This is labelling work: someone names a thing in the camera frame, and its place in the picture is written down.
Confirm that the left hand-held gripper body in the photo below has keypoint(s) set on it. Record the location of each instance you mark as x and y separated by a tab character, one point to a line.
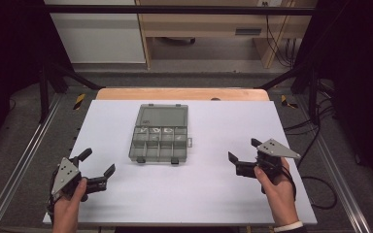
65	174

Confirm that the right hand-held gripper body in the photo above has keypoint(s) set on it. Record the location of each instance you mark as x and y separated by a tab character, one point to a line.
277	149

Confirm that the small white part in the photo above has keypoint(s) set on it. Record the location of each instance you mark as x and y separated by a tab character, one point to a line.
155	130
167	130
142	130

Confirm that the transparent grey compartment box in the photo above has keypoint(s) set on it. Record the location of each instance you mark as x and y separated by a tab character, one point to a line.
162	117

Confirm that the person's left hand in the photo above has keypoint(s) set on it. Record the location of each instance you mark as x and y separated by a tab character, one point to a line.
66	210

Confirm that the person's right hand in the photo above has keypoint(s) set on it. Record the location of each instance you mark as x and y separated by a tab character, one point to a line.
281	197

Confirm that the yellow black striped tape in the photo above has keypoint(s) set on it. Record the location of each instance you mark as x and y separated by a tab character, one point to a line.
79	101
286	101

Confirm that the black metal stand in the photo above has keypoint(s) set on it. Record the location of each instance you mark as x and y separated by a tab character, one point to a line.
312	90
44	93

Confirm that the light wooden table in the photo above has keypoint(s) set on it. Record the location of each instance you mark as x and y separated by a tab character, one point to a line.
175	94

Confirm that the black curtain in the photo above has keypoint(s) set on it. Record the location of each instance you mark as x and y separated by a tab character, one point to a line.
359	64
9	48

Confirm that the white cabinet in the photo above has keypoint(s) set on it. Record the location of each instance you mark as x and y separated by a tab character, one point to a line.
100	35

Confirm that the light wooden desk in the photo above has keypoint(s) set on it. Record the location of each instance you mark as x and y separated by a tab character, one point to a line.
207	24

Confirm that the aluminium rail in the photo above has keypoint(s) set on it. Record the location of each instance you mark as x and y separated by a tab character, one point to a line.
19	161
336	168

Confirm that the black frame crossbar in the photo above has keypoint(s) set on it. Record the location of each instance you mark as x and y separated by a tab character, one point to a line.
175	9

